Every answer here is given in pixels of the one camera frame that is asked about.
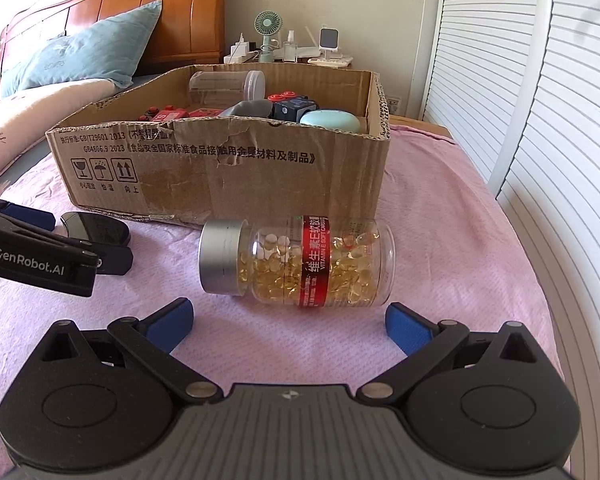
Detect brown cardboard box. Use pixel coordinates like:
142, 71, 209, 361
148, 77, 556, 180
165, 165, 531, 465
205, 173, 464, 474
45, 62, 393, 228

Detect mint green earbud case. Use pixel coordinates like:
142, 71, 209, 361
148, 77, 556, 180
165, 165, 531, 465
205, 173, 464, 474
300, 109, 359, 133

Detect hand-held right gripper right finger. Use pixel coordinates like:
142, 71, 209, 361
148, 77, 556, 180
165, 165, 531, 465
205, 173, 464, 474
357, 302, 551, 405

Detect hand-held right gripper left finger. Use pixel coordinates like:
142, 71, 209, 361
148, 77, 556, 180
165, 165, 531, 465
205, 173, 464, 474
40, 297, 220, 405

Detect small white display stand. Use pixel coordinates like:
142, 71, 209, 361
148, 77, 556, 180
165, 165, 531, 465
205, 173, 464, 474
317, 24, 338, 61

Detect wooden headboard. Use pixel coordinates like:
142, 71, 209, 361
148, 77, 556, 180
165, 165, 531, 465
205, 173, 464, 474
0, 0, 236, 81

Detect grey dog figurine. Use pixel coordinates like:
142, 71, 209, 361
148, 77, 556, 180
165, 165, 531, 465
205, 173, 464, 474
220, 99, 272, 118

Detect dark blue cube toy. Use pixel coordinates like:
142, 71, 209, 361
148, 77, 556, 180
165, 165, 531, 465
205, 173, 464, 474
267, 90, 321, 123

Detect clear plastic jar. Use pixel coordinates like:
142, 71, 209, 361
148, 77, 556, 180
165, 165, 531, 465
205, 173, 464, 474
188, 70, 266, 103

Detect white power strip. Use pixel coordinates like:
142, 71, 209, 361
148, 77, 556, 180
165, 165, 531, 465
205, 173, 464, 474
224, 34, 261, 65

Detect white router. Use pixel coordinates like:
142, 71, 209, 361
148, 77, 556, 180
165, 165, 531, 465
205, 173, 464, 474
272, 27, 322, 59

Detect clear capsule bottle silver cap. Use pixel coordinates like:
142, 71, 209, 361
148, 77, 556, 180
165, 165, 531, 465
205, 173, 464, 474
198, 215, 396, 309

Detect cream pillow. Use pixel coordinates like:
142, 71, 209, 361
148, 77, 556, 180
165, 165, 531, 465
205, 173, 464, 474
0, 79, 118, 186

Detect blue pillow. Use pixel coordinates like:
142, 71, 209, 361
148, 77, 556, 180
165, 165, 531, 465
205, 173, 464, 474
0, 0, 163, 98

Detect wooden bed frame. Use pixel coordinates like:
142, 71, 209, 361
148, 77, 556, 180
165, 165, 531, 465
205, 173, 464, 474
390, 114, 453, 141

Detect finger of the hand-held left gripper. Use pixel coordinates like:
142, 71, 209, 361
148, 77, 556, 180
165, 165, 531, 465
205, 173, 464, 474
0, 199, 57, 234
81, 241, 134, 277

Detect green desk fan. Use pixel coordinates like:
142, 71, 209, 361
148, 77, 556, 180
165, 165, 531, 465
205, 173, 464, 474
253, 11, 278, 63

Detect pink blanket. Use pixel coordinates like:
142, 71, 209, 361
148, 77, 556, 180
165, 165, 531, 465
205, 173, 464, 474
0, 115, 563, 461

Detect red toy car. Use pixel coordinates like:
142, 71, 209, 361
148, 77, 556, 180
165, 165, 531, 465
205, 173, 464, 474
140, 105, 191, 122

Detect white louvred door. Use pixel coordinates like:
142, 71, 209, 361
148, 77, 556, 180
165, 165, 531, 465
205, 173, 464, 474
420, 0, 556, 196
495, 0, 600, 480

